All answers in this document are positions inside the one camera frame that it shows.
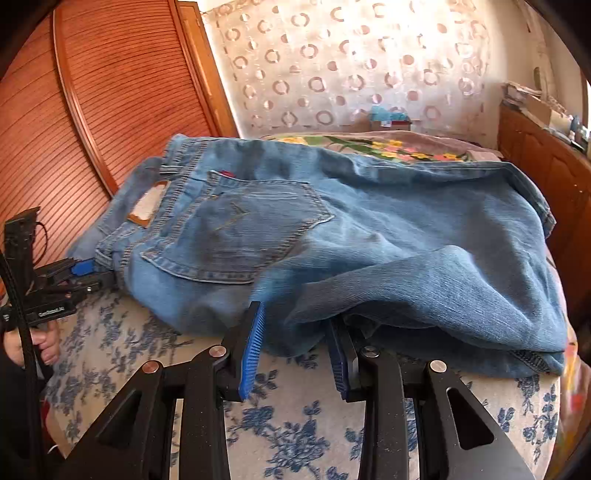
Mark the grey oval object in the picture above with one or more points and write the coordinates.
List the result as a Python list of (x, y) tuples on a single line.
[(537, 76)]

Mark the blue denim pants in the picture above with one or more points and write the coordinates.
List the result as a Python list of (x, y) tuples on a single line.
[(369, 240)]

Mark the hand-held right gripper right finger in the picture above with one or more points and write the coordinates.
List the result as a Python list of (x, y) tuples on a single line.
[(339, 369)]

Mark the circle patterned sheer curtain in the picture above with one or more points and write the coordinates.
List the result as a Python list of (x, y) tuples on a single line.
[(346, 69)]

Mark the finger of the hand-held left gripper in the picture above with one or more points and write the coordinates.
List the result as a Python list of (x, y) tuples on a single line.
[(92, 285), (81, 268)]

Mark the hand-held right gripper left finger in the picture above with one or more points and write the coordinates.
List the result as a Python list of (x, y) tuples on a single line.
[(251, 350)]

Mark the light blue fluffy cloth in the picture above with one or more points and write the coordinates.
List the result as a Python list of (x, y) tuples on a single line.
[(385, 112)]

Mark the cardboard box with blue items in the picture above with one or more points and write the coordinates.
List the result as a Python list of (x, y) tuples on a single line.
[(392, 127)]

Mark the person's left hand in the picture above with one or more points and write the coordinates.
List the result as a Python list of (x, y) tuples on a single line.
[(46, 346)]

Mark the white window curtain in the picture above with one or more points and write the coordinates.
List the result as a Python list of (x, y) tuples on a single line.
[(545, 46)]

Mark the dark blue bottle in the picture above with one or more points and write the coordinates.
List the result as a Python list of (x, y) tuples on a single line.
[(575, 125)]

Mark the wooden louvred wardrobe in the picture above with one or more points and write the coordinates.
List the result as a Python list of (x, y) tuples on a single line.
[(115, 92)]

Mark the long wooden cabinet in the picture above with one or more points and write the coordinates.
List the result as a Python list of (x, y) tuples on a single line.
[(531, 152)]

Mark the stack of papers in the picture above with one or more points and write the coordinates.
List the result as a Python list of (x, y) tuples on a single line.
[(519, 90)]

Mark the colourful floral blanket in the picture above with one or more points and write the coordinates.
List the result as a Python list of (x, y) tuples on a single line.
[(392, 147)]

